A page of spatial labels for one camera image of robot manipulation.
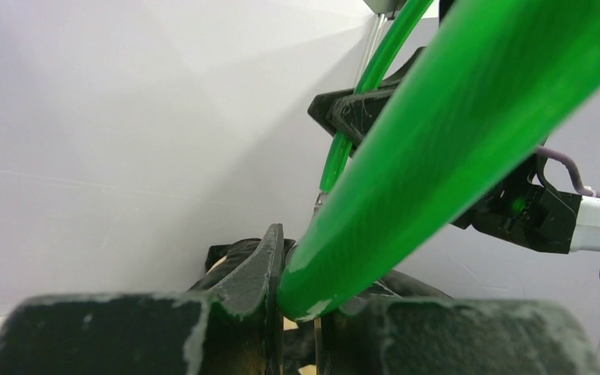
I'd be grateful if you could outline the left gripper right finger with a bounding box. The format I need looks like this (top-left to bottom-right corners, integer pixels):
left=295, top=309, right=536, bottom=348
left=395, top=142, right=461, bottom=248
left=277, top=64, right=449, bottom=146
left=316, top=297, right=600, bottom=374

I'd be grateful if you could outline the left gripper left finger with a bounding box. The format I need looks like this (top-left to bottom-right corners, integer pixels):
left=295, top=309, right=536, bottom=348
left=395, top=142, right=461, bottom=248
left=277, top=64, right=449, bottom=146
left=0, top=223, right=285, bottom=374

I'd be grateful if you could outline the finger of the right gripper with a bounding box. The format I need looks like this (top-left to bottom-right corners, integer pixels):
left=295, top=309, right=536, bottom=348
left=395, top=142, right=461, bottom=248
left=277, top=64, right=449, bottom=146
left=308, top=47, right=424, bottom=138
left=327, top=87, right=396, bottom=148

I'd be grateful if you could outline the green cable lock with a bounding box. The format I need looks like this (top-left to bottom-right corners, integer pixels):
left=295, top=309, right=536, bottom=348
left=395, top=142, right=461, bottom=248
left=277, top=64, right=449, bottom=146
left=277, top=1, right=600, bottom=321

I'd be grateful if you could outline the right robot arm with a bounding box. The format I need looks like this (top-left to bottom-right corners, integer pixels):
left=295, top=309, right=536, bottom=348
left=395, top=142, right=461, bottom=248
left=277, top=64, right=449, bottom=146
left=308, top=47, right=600, bottom=358

